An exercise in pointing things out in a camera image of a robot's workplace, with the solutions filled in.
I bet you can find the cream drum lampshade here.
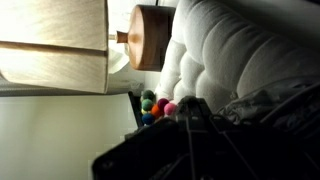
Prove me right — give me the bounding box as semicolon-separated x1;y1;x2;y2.
0;0;108;93

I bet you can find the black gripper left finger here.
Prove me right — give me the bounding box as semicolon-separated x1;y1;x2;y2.
175;96;197;180

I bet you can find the wooden lamp base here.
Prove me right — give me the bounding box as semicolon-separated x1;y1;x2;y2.
116;5;175;72

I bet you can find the clear plastic bag with clothes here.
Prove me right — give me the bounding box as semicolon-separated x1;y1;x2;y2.
217;78;320;141

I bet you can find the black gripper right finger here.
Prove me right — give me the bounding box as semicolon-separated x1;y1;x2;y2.
197;99;254;180

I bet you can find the white quilted cushion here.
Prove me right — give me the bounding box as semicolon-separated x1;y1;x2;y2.
155;0;320;111

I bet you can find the colourful felt ball coaster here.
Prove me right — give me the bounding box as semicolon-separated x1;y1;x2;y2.
140;90;177;125

